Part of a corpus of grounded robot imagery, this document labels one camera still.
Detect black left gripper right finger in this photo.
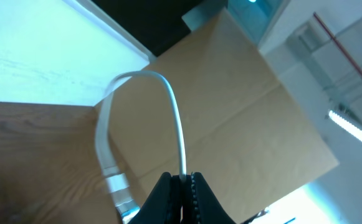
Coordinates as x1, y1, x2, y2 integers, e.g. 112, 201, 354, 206
182, 172, 235, 224

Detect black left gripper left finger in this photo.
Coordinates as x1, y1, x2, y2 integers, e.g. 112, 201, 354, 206
130, 172, 182, 224

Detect white USB cable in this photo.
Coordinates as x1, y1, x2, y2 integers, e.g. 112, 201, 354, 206
95, 70, 188, 218

